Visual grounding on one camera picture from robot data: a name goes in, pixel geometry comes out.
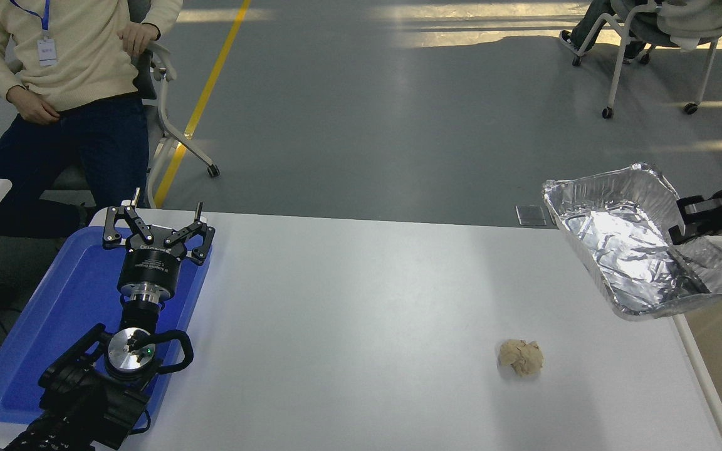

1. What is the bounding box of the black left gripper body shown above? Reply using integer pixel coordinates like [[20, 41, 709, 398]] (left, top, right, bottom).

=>
[[117, 224, 195, 290]]

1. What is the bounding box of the silver foil tray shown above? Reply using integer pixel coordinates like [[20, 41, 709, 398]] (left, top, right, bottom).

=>
[[541, 163, 722, 321]]

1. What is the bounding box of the metal floor outlet plate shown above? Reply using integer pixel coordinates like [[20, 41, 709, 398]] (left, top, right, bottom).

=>
[[515, 204, 548, 227]]

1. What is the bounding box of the seated person's right hand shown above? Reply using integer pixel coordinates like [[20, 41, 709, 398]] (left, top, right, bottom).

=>
[[5, 86, 61, 126]]

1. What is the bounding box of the seated person's left hand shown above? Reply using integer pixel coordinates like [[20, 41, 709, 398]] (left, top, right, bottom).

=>
[[118, 22, 160, 56]]

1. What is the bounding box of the blue plastic tray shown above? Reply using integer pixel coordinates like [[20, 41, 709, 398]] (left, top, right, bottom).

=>
[[0, 225, 212, 425]]

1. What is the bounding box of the white wheeled chair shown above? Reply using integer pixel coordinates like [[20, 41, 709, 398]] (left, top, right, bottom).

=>
[[571, 0, 722, 120]]

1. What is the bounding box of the seated person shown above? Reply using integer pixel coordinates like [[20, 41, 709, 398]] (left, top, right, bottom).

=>
[[0, 0, 184, 239]]

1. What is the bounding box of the crumpled tan paper ball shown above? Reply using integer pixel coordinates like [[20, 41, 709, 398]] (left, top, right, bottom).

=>
[[498, 339, 545, 378]]

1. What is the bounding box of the white frame office chair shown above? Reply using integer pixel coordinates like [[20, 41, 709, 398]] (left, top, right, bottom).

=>
[[40, 0, 220, 210]]

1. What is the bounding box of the white badge on blue lanyard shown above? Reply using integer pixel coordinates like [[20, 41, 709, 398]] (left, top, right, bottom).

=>
[[9, 0, 58, 68]]

